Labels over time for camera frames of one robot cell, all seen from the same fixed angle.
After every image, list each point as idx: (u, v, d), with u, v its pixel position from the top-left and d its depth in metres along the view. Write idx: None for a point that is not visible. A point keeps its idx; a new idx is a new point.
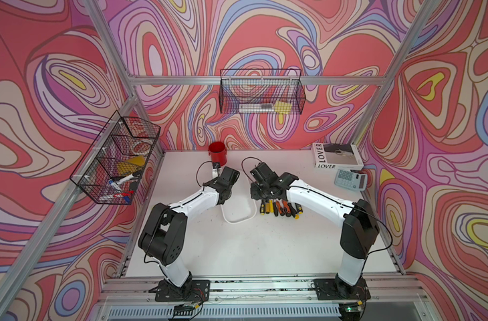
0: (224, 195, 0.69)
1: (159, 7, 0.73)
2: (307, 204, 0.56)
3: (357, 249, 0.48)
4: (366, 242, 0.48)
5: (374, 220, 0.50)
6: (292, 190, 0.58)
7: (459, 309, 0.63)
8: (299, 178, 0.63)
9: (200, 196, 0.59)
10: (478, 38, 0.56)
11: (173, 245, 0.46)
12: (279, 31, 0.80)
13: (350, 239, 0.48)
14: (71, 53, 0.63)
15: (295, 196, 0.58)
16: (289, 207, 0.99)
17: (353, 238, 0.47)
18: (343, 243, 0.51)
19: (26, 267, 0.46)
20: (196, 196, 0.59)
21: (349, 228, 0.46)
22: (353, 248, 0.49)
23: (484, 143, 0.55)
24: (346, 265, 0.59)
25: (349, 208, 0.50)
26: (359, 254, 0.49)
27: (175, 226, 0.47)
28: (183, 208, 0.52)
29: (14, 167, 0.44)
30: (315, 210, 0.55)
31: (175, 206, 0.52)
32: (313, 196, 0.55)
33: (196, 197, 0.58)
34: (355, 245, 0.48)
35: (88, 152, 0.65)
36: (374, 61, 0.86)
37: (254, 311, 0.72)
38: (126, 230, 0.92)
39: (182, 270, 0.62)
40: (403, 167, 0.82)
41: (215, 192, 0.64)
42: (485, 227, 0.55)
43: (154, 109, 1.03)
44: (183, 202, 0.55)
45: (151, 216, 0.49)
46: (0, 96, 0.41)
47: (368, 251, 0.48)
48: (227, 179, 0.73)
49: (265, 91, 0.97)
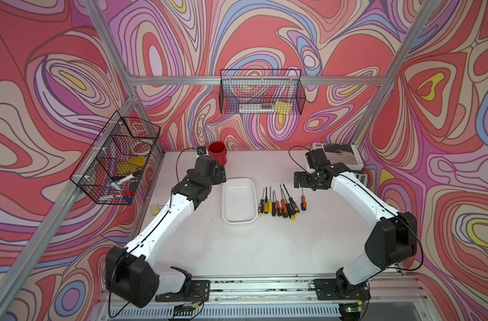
0: (202, 194, 0.57)
1: (159, 7, 0.72)
2: (348, 196, 0.56)
3: (380, 257, 0.46)
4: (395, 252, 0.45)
5: (413, 239, 0.45)
6: (343, 180, 0.57)
7: (459, 309, 0.63)
8: (351, 172, 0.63)
9: (164, 221, 0.47)
10: (478, 38, 0.56)
11: (142, 291, 0.41)
12: (279, 31, 0.80)
13: (377, 243, 0.46)
14: (71, 53, 0.63)
15: (338, 185, 0.58)
16: (286, 207, 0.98)
17: (381, 243, 0.45)
18: (369, 244, 0.49)
19: (27, 267, 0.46)
20: (159, 223, 0.47)
21: (380, 231, 0.44)
22: (377, 255, 0.47)
23: (484, 143, 0.55)
24: (357, 266, 0.59)
25: (390, 215, 0.47)
26: (380, 263, 0.47)
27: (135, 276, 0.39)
28: (144, 247, 0.42)
29: (14, 167, 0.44)
30: (354, 205, 0.54)
31: (134, 248, 0.42)
32: (363, 194, 0.52)
33: (160, 225, 0.47)
34: (380, 251, 0.46)
35: (89, 152, 0.69)
36: (374, 60, 0.86)
37: (254, 312, 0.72)
38: (126, 230, 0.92)
39: (174, 276, 0.60)
40: (403, 167, 0.82)
41: (186, 202, 0.52)
42: (486, 227, 0.54)
43: (154, 109, 1.03)
44: (144, 237, 0.44)
45: (107, 265, 0.41)
46: (0, 96, 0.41)
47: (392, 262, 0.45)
48: (204, 172, 0.59)
49: (265, 91, 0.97)
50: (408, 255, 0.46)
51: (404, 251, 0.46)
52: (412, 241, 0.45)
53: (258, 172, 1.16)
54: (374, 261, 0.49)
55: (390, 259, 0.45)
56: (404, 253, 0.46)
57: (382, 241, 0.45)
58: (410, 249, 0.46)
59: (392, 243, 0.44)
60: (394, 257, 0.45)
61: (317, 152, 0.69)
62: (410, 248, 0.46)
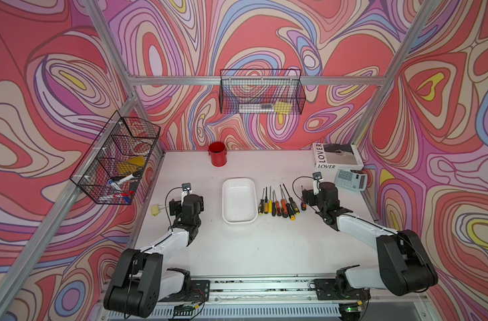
0: (193, 232, 0.67)
1: (159, 7, 0.73)
2: (351, 231, 0.60)
3: (396, 281, 0.43)
4: (409, 271, 0.43)
5: (422, 256, 0.44)
6: (342, 217, 0.63)
7: (459, 309, 0.63)
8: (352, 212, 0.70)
9: (170, 237, 0.57)
10: (478, 38, 0.56)
11: (150, 291, 0.42)
12: (279, 31, 0.80)
13: (386, 265, 0.45)
14: (71, 53, 0.63)
15: (342, 223, 0.63)
16: (286, 207, 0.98)
17: (388, 261, 0.44)
18: (382, 269, 0.47)
19: (27, 267, 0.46)
20: (166, 237, 0.57)
21: (384, 249, 0.45)
22: (392, 279, 0.44)
23: (484, 143, 0.55)
24: (363, 273, 0.58)
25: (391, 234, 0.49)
26: (398, 287, 0.43)
27: (151, 267, 0.43)
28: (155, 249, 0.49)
29: (14, 167, 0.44)
30: (360, 239, 0.56)
31: (147, 251, 0.48)
32: (359, 227, 0.56)
33: (168, 238, 0.56)
34: (392, 271, 0.44)
35: (88, 152, 0.65)
36: (374, 60, 0.86)
37: (254, 312, 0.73)
38: (126, 230, 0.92)
39: (175, 279, 0.61)
40: (402, 167, 0.84)
41: (183, 231, 0.63)
42: (485, 227, 0.55)
43: (154, 109, 1.03)
44: (154, 244, 0.52)
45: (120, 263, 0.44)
46: (0, 96, 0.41)
47: (411, 287, 0.42)
48: (192, 211, 0.69)
49: (265, 91, 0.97)
50: (426, 277, 0.43)
51: (418, 271, 0.44)
52: (423, 259, 0.44)
53: (258, 172, 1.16)
54: (391, 285, 0.45)
55: (407, 284, 0.42)
56: (424, 279, 0.43)
57: (388, 258, 0.44)
58: (430, 275, 0.43)
59: (399, 259, 0.44)
60: (412, 282, 0.42)
61: (331, 194, 0.69)
62: (424, 268, 0.44)
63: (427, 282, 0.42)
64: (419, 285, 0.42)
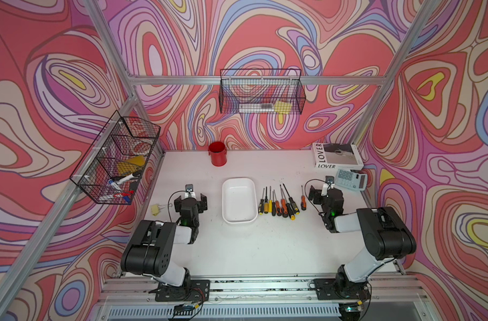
0: (194, 233, 0.72)
1: (159, 7, 0.72)
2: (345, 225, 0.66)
3: (374, 243, 0.49)
4: (385, 232, 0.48)
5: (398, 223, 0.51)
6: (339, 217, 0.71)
7: (459, 309, 0.63)
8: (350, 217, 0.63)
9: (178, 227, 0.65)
10: (478, 38, 0.56)
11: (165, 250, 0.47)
12: (279, 31, 0.80)
13: (367, 231, 0.51)
14: (71, 53, 0.63)
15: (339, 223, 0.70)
16: (286, 207, 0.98)
17: (368, 226, 0.51)
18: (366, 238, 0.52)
19: (27, 267, 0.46)
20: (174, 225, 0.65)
21: (363, 217, 0.52)
22: (372, 243, 0.50)
23: (484, 143, 0.55)
24: (358, 258, 0.60)
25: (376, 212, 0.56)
26: (376, 249, 0.48)
27: (168, 229, 0.50)
28: None
29: (13, 167, 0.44)
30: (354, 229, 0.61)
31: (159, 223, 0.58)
32: (351, 216, 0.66)
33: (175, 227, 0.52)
34: (371, 234, 0.50)
35: (88, 152, 0.65)
36: (374, 60, 0.86)
37: (254, 312, 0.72)
38: (126, 230, 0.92)
39: (178, 269, 0.63)
40: (402, 167, 0.84)
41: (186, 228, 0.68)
42: (485, 227, 0.55)
43: (154, 109, 1.03)
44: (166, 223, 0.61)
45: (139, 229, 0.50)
46: (0, 96, 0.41)
47: (386, 244, 0.47)
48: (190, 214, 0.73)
49: (265, 91, 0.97)
50: (402, 239, 0.48)
51: (394, 233, 0.50)
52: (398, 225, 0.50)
53: (258, 172, 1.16)
54: (372, 251, 0.50)
55: (385, 247, 0.47)
56: (400, 239, 0.48)
57: (367, 224, 0.51)
58: (408, 242, 0.47)
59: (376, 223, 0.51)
60: (388, 241, 0.48)
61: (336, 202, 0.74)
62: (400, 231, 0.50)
63: (405, 244, 0.47)
64: (396, 244, 0.47)
